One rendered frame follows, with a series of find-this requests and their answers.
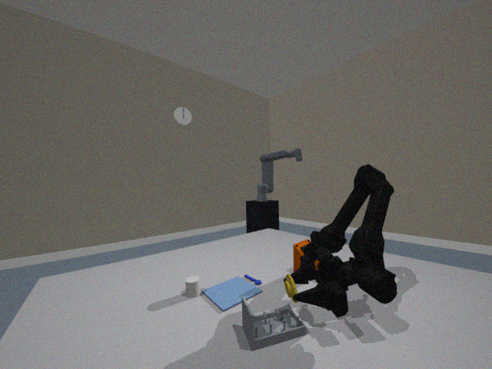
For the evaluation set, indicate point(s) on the light blue flat mat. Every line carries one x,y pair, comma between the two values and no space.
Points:
228,294

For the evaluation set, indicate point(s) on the yellow plate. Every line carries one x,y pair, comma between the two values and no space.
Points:
290,287

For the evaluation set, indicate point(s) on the white cylinder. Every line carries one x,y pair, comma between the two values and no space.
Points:
192,287

